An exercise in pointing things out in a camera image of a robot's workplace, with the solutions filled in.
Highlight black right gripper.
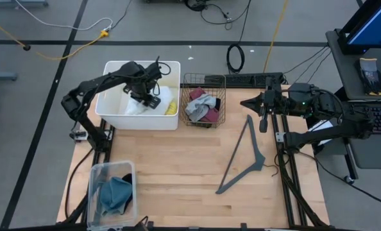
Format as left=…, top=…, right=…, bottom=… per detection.
left=240, top=76, right=289, bottom=134

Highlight clear plastic container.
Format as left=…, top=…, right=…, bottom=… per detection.
left=87, top=160, right=138, bottom=230

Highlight black coiled cable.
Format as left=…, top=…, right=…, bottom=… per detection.
left=225, top=0, right=253, bottom=75

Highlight white cloth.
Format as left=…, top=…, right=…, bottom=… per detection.
left=123, top=85, right=174, bottom=116

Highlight white paper sheet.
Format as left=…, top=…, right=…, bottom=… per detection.
left=307, top=120, right=339, bottom=146

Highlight white floor cable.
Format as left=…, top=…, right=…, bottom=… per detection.
left=15, top=0, right=114, bottom=32

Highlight black floor cable bundle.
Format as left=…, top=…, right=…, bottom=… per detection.
left=183, top=0, right=252, bottom=31

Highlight black desk cable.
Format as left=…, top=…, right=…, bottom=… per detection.
left=282, top=46, right=330, bottom=75

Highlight small black cloth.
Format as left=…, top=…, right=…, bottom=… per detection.
left=122, top=173, right=135, bottom=206

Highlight copper wire basket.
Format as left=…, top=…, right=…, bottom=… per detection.
left=178, top=73, right=227, bottom=129

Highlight black power strip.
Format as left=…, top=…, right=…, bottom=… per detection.
left=205, top=73, right=286, bottom=86

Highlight maroon cloth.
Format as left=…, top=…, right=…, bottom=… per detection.
left=189, top=86, right=220, bottom=124

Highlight black computer monitor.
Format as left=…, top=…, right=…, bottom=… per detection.
left=337, top=0, right=381, bottom=55

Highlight yellow hanging cord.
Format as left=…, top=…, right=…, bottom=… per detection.
left=262, top=0, right=289, bottom=73

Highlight yellow floor cable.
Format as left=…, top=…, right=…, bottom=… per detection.
left=0, top=12, right=110, bottom=61

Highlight grey work gloves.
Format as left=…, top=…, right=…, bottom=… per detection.
left=357, top=57, right=381, bottom=96

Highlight grey cloth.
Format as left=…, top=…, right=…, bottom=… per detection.
left=184, top=93, right=217, bottom=123

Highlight blue knit cloth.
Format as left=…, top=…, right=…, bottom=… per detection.
left=99, top=175, right=133, bottom=216

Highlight black aluminium table frame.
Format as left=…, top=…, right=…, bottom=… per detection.
left=56, top=72, right=331, bottom=231

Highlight grey clothes hanger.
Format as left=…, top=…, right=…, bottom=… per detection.
left=215, top=114, right=280, bottom=195

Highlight yellow cloth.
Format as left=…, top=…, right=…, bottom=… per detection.
left=164, top=99, right=178, bottom=116

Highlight white perforated plastic bin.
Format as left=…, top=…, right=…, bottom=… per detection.
left=95, top=60, right=182, bottom=131

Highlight grey table foot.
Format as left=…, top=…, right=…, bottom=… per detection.
left=0, top=71, right=18, bottom=81
left=0, top=0, right=49, bottom=8

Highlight dark grey side desk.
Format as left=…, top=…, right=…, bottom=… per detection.
left=325, top=28, right=381, bottom=185

